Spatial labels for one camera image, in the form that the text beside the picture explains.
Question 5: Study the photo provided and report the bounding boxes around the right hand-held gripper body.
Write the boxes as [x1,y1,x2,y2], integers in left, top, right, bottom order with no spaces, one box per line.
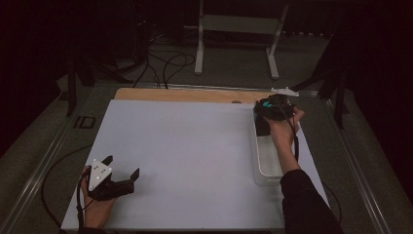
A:
[253,87,300,122]

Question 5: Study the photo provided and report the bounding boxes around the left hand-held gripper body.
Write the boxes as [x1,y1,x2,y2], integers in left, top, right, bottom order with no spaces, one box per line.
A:
[87,158,136,202]

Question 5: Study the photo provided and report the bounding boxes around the black phone case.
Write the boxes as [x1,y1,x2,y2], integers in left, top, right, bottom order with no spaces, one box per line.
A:
[254,111,272,137]

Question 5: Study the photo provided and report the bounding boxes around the white plastic tray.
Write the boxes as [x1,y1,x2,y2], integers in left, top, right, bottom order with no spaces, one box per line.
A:
[249,107,288,187]

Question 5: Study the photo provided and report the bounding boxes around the person's right hand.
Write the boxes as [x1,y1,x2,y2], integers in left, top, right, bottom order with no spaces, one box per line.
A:
[265,106,307,150]

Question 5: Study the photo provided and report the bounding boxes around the person's left hand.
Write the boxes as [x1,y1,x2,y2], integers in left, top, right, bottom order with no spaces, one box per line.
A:
[80,165,117,230]

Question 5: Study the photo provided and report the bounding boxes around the white board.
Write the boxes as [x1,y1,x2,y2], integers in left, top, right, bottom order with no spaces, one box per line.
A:
[60,98,330,232]

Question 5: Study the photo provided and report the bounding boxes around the black stand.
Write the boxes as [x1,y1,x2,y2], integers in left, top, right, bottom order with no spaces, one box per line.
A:
[65,57,132,117]
[284,30,351,131]

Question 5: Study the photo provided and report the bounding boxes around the white metal stand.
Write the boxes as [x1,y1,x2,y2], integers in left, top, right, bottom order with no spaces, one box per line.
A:
[183,0,290,81]

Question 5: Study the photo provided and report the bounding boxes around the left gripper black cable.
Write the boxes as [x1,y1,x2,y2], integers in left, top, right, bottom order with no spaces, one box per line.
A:
[40,144,95,234]

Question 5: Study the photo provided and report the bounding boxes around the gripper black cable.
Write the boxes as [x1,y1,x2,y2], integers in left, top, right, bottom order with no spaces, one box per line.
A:
[276,97,343,230]
[40,144,95,234]

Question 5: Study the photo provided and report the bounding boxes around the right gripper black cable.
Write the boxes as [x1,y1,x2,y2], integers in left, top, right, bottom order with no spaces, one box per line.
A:
[276,97,343,230]

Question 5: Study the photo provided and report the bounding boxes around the black rectangular frame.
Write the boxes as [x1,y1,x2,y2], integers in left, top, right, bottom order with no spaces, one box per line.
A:
[73,115,97,130]

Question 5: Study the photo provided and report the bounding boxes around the metal floor rail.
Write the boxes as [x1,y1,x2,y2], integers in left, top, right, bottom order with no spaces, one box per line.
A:
[0,97,81,234]
[320,97,394,234]

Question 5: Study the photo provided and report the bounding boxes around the black floor cables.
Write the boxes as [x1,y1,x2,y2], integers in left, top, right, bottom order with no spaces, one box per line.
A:
[131,30,197,90]

